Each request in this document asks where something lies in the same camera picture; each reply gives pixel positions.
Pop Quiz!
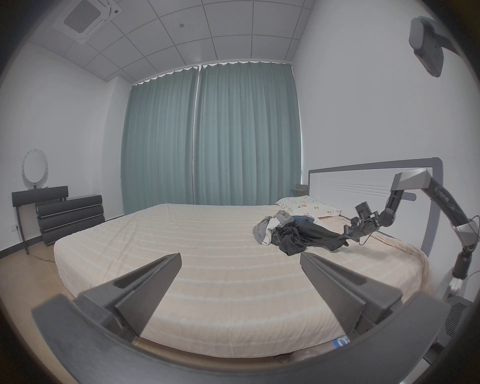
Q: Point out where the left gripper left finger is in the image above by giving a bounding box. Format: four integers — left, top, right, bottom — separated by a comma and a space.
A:
77, 252, 183, 342

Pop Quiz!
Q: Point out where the ceiling air conditioner unit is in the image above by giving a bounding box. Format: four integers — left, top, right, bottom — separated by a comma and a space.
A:
52, 0, 122, 46

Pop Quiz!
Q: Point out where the black T-shirt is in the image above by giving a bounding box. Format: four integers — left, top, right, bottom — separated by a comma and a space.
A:
275, 220, 349, 257

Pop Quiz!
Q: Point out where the white printed pillow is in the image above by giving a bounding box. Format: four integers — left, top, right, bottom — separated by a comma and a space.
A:
275, 195, 342, 218

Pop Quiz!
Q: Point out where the pile of clothes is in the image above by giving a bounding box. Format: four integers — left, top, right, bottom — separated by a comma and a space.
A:
252, 210, 319, 246

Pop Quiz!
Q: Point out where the blue-green curtain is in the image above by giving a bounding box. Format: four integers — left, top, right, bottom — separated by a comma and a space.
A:
193, 60, 302, 206
121, 65, 199, 216

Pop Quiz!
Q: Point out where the bed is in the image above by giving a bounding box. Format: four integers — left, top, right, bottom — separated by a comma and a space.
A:
53, 157, 443, 361

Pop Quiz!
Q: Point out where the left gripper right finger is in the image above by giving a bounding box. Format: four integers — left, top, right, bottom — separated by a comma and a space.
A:
300, 251, 404, 338

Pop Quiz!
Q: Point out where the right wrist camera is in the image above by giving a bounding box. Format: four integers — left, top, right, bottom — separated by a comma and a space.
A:
355, 202, 376, 220

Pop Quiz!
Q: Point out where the round white mirror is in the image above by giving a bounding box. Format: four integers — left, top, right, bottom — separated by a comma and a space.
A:
22, 149, 49, 189

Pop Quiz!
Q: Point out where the black dressing table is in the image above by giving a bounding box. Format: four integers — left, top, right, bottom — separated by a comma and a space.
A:
11, 185, 69, 256

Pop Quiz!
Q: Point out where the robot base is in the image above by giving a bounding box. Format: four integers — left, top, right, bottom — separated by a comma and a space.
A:
274, 294, 472, 366

